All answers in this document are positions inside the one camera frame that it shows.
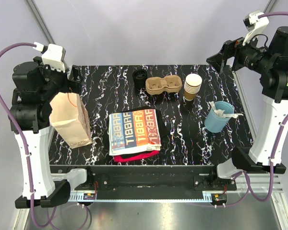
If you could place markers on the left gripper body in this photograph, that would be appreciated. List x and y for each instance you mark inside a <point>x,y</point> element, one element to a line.
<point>73,85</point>

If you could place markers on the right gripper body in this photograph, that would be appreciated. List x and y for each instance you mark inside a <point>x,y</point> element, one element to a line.
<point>244,54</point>

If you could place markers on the paper takeout bag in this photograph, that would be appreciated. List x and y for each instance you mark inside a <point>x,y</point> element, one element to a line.
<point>70,119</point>

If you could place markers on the cardboard cup carrier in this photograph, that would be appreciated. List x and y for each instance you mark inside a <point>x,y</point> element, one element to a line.
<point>158,85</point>

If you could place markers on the red cloth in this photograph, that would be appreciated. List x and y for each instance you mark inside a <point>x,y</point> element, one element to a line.
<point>135,156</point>

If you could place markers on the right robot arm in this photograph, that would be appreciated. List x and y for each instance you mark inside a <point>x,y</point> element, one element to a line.
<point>272,64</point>

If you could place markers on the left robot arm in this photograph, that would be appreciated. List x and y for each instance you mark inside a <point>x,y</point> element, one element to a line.
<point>36,85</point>

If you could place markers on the black coffee lid stack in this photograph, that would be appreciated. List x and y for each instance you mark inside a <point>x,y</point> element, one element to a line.
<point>139,78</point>

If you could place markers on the paper cup stack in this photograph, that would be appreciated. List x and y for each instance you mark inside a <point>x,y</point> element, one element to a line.
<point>192,86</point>

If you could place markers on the blue plastic cup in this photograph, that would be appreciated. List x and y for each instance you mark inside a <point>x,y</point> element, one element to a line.
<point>213,122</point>

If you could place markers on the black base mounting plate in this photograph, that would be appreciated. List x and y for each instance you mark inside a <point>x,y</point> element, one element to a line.
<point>157,183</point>

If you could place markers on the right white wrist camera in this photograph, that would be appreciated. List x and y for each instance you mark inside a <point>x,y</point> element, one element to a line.
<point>254,25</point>

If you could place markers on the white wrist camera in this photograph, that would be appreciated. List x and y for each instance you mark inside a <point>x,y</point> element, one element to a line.
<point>254,25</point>
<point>52,55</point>

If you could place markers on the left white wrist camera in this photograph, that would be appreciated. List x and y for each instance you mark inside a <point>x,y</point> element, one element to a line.
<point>52,55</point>

